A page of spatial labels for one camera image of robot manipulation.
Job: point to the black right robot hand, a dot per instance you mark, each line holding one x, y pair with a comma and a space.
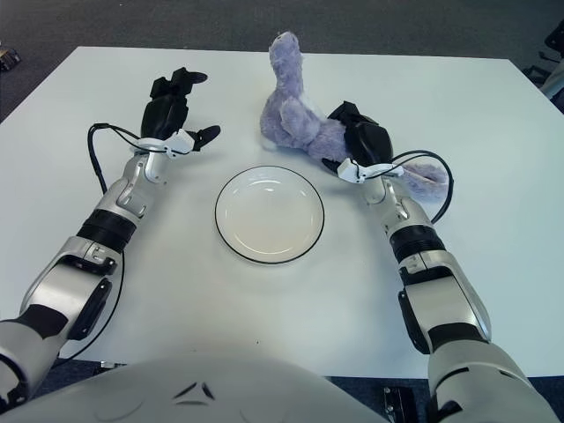
368, 138

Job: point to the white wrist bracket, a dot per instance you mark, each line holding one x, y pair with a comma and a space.
178, 142
350, 169

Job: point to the white plate with black rim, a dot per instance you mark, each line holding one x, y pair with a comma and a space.
269, 216

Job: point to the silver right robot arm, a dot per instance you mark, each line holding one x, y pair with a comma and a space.
436, 273

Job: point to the purple plush bunny doll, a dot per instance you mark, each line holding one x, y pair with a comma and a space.
295, 128

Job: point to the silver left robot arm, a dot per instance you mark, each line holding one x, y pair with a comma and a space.
97, 247

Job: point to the black and grey office chair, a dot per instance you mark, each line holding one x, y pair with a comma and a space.
544, 70

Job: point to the grey robot torso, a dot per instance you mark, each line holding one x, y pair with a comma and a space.
198, 392

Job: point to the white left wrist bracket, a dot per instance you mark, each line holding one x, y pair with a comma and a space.
178, 142

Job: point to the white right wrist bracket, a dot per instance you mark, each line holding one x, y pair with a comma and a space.
350, 169

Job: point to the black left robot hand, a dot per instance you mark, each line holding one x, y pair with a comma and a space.
163, 114

